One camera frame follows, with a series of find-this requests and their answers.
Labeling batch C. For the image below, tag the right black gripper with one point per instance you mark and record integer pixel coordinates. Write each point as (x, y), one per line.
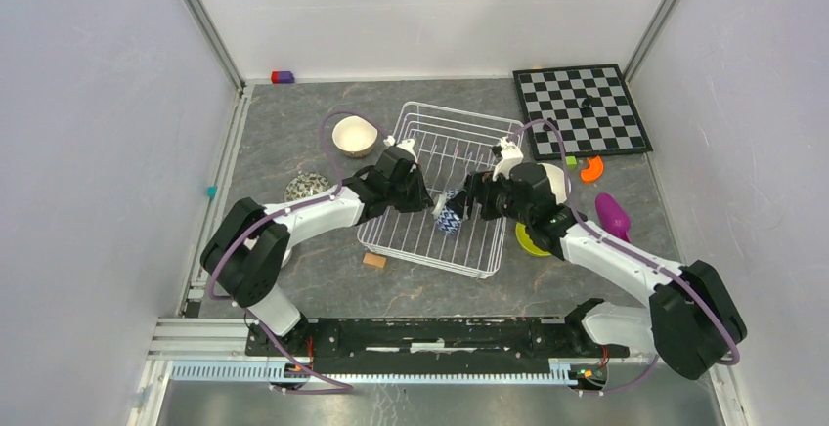
(481, 187)

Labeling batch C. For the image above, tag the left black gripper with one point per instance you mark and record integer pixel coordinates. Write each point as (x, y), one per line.
(422, 200)

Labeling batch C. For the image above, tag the blue patterned bowl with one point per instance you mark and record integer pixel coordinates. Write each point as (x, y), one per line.
(447, 220)

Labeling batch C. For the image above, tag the white wire dish rack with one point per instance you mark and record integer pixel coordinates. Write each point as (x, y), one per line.
(450, 145)

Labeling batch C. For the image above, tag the beige bowl with leaf motif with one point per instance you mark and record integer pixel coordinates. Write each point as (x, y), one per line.
(354, 136)

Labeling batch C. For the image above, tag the yellow-green bowl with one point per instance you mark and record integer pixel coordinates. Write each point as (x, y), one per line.
(526, 243)

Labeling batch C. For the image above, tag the red floral pattern bowl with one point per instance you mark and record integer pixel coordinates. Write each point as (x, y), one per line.
(306, 185)

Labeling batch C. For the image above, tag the white bowl outside rack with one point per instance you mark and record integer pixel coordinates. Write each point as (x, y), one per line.
(557, 183)

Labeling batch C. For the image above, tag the plain white bowl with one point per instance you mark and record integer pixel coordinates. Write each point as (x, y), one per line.
(286, 257)

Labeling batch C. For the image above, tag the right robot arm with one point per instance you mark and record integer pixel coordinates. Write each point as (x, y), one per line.
(688, 319)

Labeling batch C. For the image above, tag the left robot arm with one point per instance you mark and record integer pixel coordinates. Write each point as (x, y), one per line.
(245, 255)

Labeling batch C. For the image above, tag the small wooden block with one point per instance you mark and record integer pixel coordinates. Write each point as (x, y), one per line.
(374, 260)

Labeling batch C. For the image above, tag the orange curved toy piece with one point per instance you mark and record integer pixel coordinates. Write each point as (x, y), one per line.
(593, 170)

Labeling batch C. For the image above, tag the purple plastic scoop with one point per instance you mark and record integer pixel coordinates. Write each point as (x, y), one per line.
(612, 217)

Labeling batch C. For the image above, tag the red and purple block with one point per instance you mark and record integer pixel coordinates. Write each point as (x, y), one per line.
(280, 77)

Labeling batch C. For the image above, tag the black and white chessboard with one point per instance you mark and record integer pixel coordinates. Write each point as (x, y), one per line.
(611, 127)

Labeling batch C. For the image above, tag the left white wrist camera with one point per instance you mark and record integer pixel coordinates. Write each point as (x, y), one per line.
(401, 149)

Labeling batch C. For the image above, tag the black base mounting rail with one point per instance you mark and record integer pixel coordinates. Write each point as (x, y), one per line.
(428, 346)

